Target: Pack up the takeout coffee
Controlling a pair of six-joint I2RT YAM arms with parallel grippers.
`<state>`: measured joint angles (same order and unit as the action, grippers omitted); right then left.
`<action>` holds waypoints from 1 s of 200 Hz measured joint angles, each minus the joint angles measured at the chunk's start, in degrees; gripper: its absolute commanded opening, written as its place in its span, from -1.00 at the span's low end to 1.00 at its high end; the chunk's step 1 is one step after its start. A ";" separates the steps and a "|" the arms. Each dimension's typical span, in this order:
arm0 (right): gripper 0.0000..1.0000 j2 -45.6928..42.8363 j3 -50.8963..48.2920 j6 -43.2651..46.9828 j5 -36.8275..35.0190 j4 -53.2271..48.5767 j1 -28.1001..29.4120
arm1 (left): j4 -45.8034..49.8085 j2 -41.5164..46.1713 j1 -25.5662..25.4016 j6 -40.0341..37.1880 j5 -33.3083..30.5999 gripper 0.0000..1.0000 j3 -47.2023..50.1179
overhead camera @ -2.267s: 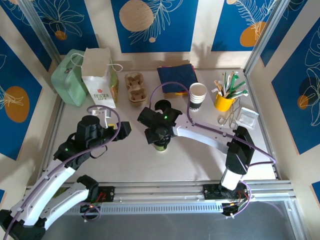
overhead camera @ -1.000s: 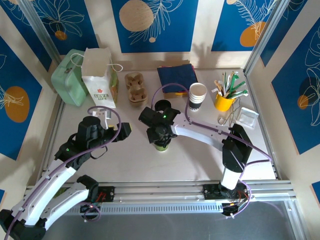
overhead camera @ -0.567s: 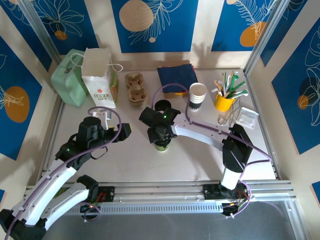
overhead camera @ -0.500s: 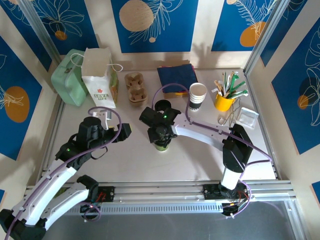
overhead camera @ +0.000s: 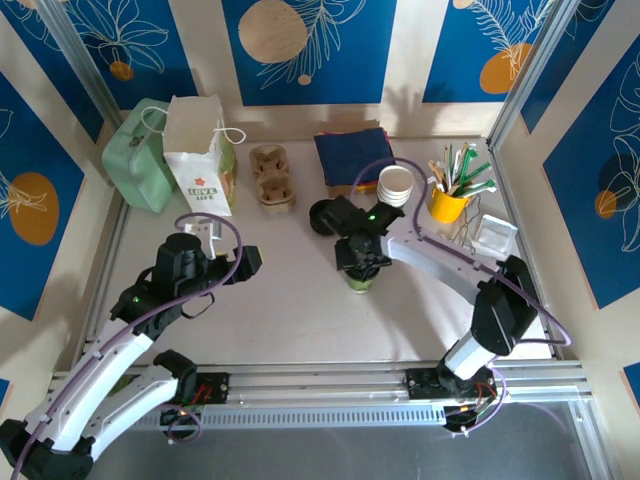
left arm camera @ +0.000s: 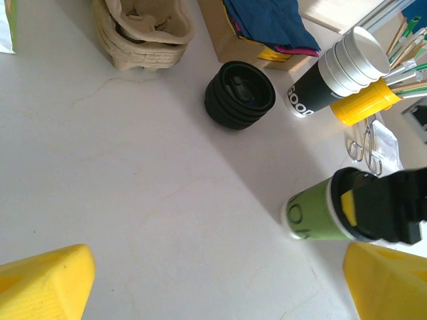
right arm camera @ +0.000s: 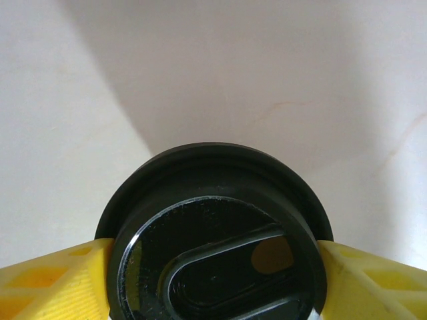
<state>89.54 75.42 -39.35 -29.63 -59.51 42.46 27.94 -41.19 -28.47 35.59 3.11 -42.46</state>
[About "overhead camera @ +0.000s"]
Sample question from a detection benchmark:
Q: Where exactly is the lidded green coffee cup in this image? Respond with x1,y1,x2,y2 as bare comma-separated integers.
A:
348,269,380,295

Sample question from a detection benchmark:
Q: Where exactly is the white paper takeout bag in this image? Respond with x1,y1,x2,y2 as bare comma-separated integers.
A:
141,93,247,217

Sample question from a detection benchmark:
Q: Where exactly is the black plastic cup lid stack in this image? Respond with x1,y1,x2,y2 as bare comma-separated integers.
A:
308,198,341,236

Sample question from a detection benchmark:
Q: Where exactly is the stack of white paper cups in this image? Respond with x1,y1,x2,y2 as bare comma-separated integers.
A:
377,166,415,209

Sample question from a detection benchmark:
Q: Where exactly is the pulp cup carrier stack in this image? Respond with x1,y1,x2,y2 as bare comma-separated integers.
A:
248,143,297,217

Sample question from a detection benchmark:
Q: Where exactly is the yellow mug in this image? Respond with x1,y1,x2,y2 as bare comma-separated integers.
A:
428,183,474,224

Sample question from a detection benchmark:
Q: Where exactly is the blue paper napkin stack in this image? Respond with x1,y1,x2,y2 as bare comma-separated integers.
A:
313,127,396,185

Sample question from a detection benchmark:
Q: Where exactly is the wooden stirrer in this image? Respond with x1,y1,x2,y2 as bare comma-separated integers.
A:
428,159,451,194

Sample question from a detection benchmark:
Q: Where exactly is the mint green medicine bag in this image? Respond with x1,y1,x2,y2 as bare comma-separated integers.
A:
101,97,177,214

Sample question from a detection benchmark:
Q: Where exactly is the white wrapped straw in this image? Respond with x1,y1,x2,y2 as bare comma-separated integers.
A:
442,144,457,189

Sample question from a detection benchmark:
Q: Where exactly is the clear plastic box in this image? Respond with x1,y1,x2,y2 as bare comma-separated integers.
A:
469,213,520,260

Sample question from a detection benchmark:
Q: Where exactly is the green wrapped straw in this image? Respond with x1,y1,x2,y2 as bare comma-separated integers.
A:
457,144,477,189
452,160,492,194
457,178,498,197

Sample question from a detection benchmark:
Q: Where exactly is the aluminium side rail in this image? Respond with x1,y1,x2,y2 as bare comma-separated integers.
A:
487,142,564,360
79,199,129,346

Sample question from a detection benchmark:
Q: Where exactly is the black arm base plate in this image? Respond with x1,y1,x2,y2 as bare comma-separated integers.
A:
405,368,502,401
159,372,231,406

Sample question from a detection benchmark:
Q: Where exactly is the aluminium front rail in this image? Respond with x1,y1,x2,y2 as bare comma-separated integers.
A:
52,358,594,406

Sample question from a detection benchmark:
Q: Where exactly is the grey slotted cable duct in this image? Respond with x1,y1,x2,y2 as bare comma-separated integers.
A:
104,403,449,429

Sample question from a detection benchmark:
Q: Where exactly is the aluminium corner post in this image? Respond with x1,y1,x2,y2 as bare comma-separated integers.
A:
37,0,124,124
487,0,586,151

